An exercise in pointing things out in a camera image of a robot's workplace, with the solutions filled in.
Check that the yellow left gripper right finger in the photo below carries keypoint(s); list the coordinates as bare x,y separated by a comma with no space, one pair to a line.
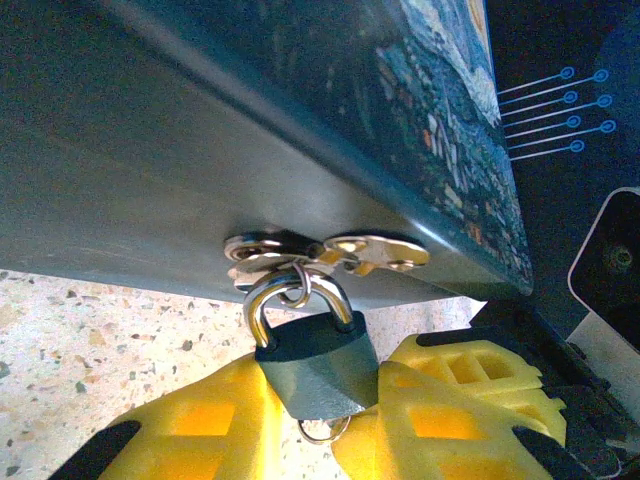
450,445

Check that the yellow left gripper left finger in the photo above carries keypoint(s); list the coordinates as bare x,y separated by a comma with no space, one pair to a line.
210,435

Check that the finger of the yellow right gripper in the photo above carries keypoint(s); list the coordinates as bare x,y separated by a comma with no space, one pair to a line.
542,412
515,372

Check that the dark green padlock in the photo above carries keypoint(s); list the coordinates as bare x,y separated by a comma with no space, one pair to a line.
320,365

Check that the bunch of keys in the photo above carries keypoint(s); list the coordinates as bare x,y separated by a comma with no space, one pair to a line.
380,250

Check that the starry night print box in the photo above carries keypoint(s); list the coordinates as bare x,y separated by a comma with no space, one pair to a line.
200,125

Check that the blue circuit print mat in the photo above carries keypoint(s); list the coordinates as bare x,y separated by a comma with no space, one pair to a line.
560,50

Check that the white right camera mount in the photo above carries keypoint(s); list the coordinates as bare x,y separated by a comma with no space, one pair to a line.
615,360

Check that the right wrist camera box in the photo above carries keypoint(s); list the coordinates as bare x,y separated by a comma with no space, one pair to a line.
612,260

